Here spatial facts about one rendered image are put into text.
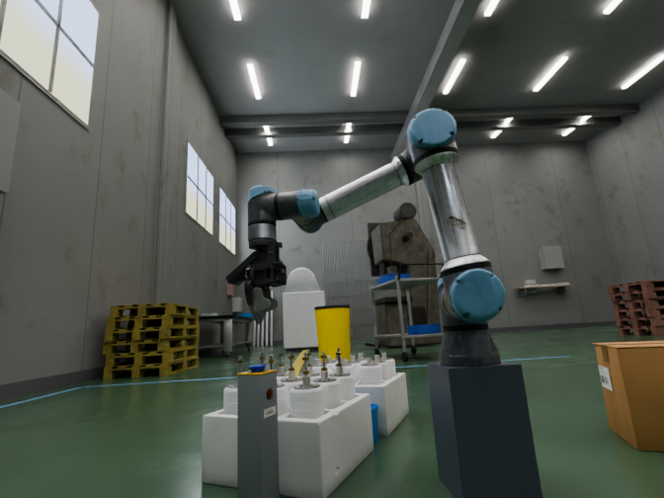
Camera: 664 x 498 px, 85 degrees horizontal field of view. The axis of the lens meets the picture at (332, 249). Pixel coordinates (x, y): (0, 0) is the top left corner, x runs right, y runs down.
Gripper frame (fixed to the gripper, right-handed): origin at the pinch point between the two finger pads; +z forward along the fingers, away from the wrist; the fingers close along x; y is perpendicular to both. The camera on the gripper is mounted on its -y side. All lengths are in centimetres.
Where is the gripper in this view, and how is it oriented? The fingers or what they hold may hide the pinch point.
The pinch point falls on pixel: (256, 319)
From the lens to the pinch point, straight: 97.2
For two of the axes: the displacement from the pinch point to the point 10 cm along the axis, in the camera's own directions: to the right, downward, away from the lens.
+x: 4.0, 1.7, 9.0
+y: 9.2, -1.4, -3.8
